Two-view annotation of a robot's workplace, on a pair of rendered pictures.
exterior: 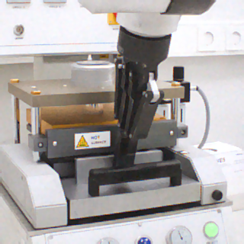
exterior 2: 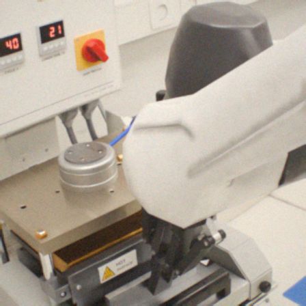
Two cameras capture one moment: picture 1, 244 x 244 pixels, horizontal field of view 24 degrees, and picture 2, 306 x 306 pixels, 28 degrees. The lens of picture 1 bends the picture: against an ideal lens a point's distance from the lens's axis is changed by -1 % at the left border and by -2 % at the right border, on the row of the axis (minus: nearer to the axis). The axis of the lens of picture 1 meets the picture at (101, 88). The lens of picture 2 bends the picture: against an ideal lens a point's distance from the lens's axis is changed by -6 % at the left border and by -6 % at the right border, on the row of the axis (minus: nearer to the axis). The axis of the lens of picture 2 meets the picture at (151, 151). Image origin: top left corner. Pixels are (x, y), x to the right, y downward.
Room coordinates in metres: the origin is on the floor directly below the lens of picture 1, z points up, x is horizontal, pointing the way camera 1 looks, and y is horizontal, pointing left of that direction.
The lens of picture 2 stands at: (0.25, 0.14, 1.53)
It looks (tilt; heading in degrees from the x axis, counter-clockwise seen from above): 27 degrees down; 344
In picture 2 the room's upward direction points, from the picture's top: 5 degrees counter-clockwise
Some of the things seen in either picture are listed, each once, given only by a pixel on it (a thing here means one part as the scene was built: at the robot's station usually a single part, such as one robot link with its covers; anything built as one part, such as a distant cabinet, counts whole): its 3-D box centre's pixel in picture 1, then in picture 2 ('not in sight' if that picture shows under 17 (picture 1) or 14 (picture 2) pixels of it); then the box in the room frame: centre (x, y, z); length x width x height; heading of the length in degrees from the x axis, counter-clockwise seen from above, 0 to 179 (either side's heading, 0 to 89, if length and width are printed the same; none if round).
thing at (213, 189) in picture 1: (180, 165); (205, 244); (0.99, -0.14, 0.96); 0.26 x 0.05 x 0.07; 21
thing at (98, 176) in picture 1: (136, 177); (185, 305); (0.84, -0.05, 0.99); 0.15 x 0.02 x 0.04; 111
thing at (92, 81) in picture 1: (97, 95); (89, 180); (1.05, 0.01, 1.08); 0.31 x 0.24 x 0.13; 111
